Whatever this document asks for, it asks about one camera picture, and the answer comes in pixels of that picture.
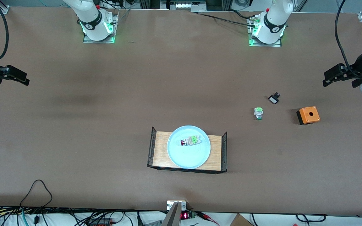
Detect red push button switch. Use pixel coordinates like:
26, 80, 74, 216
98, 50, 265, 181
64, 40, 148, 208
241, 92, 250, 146
180, 136, 201, 147

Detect light blue round plate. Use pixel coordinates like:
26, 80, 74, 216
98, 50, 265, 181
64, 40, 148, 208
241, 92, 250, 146
167, 126, 211, 169

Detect wooden tray black mesh sides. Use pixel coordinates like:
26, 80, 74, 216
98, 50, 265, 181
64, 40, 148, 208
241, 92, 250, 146
147, 126, 228, 174

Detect brown cardboard piece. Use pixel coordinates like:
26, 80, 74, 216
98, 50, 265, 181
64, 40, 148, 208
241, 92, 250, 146
230, 213, 254, 226

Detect red clip test leads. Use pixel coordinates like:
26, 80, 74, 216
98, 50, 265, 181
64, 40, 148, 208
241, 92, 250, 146
197, 211, 221, 226

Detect grey metal beam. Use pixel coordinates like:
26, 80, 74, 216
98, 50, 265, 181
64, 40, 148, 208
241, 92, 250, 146
161, 202, 181, 226

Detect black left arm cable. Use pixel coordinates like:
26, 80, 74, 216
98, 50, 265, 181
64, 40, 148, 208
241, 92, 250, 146
335, 0, 357, 77

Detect orange button enclosure box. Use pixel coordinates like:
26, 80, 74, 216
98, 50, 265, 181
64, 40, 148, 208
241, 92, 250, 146
296, 106, 321, 125

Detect black rectangular switch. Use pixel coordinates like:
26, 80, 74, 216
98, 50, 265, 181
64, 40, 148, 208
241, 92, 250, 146
268, 92, 281, 105

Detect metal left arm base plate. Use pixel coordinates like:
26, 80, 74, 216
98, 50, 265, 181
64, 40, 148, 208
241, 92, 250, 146
249, 16, 282, 47

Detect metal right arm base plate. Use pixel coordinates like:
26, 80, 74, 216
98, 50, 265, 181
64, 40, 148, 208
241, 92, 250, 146
83, 13, 118, 44

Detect thin black looped cable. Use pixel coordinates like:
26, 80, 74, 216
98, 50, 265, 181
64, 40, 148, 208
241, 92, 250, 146
19, 180, 53, 208

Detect black cable to arm base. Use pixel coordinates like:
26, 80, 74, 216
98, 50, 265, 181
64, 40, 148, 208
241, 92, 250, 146
197, 11, 258, 27

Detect black cable by cardboard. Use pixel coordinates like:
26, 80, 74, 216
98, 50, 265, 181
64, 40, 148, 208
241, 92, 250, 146
296, 213, 326, 223

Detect tangled black cable bundle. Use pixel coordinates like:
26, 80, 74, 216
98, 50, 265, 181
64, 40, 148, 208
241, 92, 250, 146
0, 206, 169, 226

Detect metal frame with lights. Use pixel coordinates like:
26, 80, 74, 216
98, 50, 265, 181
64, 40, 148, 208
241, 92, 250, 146
161, 0, 207, 12

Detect silver metal bracket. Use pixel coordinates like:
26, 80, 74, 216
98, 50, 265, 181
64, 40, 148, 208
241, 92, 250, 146
167, 200, 187, 211

